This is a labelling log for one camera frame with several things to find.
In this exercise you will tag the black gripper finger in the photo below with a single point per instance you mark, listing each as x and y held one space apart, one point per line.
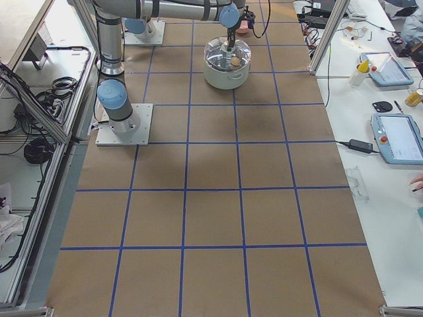
230 38

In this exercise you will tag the glass pot lid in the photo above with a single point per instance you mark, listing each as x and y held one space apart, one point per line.
217 57

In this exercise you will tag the beige egg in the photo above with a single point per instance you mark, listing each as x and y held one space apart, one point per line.
235 61

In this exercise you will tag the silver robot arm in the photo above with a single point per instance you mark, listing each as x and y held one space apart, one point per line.
117 26
140 32

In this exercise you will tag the white electric cooking pot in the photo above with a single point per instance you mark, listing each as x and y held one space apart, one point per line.
226 81

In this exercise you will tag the pink bowl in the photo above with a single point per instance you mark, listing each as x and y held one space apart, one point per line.
244 27

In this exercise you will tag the far teach pendant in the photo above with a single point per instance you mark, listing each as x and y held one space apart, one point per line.
386 71

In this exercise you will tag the teach pendant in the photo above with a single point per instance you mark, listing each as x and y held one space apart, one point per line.
386 71
398 138

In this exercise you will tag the black power adapter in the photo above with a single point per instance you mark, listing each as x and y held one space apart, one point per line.
360 146

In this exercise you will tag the black round disc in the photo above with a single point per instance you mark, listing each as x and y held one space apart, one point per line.
382 106

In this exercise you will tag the brown grid table mat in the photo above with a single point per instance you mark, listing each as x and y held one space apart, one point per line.
238 206

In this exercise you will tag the near teach pendant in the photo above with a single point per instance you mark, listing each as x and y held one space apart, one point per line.
398 138

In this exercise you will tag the clear plastic holder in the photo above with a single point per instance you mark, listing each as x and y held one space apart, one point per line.
356 184

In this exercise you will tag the crumpled white cloth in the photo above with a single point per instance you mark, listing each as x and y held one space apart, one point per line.
11 225

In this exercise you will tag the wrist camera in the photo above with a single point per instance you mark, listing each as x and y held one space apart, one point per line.
249 16

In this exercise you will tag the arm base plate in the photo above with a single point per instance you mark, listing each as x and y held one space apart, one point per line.
133 131
143 33

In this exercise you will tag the aluminium frame post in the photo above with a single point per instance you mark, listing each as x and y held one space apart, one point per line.
334 20

